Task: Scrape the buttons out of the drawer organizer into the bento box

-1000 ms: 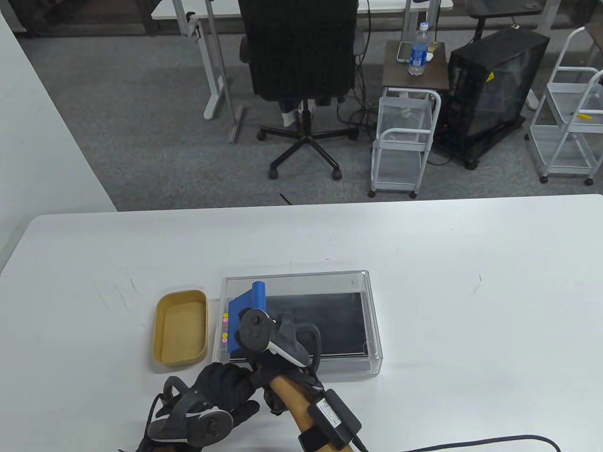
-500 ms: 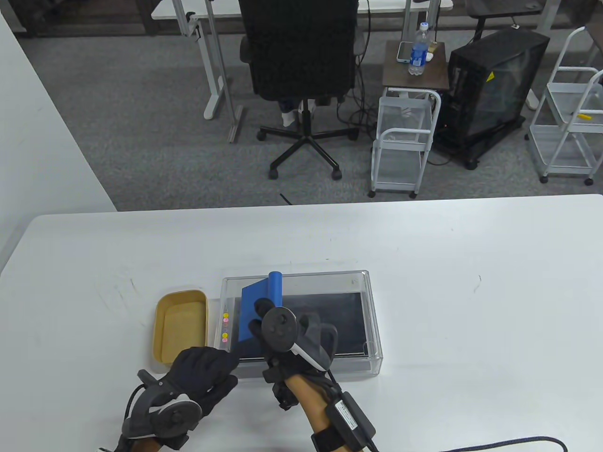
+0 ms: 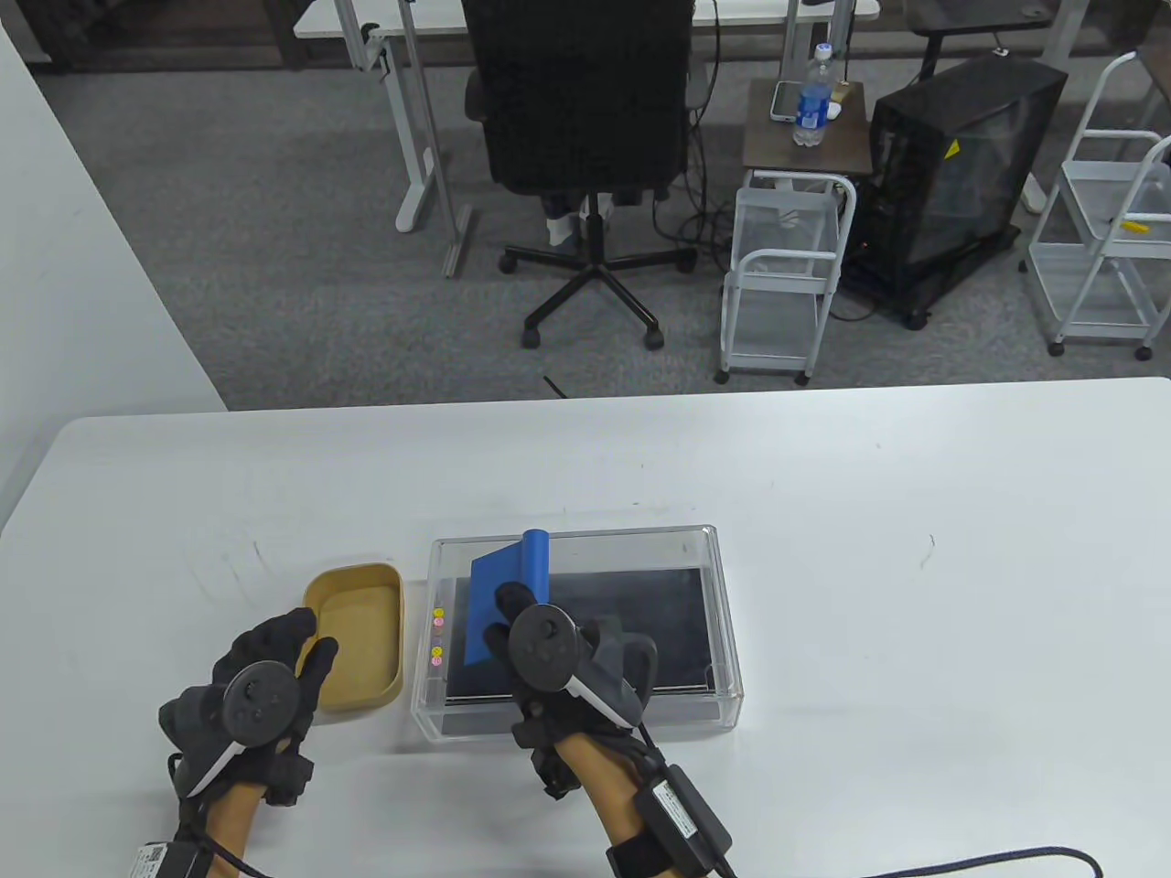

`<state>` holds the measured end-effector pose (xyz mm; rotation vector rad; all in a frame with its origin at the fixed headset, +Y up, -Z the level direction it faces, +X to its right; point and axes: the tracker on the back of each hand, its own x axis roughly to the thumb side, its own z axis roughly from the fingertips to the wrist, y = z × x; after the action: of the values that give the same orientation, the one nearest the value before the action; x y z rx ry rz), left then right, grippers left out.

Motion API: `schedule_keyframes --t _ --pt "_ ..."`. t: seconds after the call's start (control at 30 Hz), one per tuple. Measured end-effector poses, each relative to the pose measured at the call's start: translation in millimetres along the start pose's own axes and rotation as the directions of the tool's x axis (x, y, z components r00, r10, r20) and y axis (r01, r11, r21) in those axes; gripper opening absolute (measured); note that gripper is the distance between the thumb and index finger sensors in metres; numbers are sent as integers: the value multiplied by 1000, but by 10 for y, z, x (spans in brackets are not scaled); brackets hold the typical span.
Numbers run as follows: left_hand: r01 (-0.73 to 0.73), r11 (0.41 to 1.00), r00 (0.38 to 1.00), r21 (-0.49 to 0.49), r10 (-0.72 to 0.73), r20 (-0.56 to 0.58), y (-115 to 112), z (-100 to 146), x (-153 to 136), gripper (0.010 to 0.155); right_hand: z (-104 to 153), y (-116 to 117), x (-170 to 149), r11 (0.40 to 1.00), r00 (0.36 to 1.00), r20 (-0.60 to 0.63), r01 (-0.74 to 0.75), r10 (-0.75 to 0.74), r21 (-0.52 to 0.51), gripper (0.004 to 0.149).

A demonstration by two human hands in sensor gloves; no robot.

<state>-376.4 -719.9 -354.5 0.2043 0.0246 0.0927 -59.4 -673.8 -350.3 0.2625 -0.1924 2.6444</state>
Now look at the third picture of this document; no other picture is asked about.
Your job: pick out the person's right hand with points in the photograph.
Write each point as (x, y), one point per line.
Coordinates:
(611, 681)

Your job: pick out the person's left hand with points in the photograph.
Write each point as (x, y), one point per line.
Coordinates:
(197, 712)

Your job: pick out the person's right thumb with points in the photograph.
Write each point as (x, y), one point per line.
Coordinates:
(497, 643)

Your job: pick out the person's left thumb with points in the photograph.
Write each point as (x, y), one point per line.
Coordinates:
(317, 679)

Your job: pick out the blue plastic squeegee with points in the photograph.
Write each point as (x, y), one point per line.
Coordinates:
(499, 572)

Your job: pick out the person's left forearm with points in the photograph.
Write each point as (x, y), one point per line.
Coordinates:
(230, 828)

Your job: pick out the person's right forearm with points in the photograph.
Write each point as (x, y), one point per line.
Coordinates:
(604, 786)

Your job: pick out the black round right glove controller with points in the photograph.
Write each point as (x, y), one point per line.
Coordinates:
(547, 645)

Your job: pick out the black round glove controller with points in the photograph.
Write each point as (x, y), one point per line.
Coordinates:
(252, 700)
(547, 645)

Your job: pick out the strip of coloured stickers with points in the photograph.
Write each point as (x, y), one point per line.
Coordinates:
(437, 633)

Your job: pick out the tan plastic tray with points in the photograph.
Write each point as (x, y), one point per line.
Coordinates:
(361, 631)

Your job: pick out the black round left glove controller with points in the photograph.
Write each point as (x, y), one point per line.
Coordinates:
(252, 700)

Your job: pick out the black tablet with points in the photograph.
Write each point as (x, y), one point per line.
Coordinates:
(659, 622)

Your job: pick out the clear plastic box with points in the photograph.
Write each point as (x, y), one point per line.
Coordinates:
(714, 631)

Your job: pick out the small black stick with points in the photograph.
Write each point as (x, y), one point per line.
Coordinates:
(554, 386)

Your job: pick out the white mesh cart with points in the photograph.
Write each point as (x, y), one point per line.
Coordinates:
(787, 265)

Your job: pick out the white standing desk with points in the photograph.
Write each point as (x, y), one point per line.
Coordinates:
(412, 110)

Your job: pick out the black office chair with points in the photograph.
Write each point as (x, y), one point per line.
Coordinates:
(585, 101)

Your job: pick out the brown side table top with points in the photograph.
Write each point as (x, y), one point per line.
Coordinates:
(778, 146)

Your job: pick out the white smartphone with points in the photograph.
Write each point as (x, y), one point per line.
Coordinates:
(785, 101)

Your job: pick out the clear water bottle blue label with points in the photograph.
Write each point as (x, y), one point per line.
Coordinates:
(813, 101)

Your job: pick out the black computer tower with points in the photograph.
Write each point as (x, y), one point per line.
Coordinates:
(951, 174)

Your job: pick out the dark desk with black leg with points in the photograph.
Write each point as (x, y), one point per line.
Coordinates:
(988, 18)

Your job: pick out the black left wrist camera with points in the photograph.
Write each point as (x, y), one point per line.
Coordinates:
(165, 861)

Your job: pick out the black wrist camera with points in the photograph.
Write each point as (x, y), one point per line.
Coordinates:
(682, 814)
(165, 861)

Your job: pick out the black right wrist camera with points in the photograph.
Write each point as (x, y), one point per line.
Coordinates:
(682, 814)

